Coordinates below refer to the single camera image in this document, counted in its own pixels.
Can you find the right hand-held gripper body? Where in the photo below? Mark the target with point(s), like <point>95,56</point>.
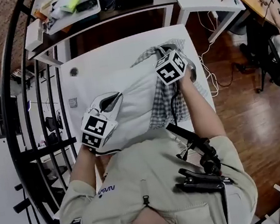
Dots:
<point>170,69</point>

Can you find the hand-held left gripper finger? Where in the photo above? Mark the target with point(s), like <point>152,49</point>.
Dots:
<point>117,110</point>
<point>94,104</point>

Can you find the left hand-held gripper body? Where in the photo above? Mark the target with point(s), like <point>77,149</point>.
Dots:
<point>95,128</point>

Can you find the white pillow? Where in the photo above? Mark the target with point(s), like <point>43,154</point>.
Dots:
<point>133,104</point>

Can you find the grey checked pillowcase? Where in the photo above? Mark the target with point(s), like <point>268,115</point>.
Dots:
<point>165,105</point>

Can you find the person's right forearm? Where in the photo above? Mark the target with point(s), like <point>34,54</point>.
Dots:
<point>202,110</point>

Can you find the person's left forearm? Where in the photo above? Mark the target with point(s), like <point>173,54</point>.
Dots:
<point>83,167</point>

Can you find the white work table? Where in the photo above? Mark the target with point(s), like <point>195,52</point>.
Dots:
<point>108,58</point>

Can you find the black metal railing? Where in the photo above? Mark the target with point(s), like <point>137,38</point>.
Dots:
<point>51,148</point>

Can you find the white power strip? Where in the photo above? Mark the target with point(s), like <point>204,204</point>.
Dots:
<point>214,14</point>

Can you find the white tray of clutter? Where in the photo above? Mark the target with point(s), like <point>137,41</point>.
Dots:
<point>73,17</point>

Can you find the small white box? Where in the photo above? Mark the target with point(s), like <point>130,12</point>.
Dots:
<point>33,34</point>

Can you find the black office chair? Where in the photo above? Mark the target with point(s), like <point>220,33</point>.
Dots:
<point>274,70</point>

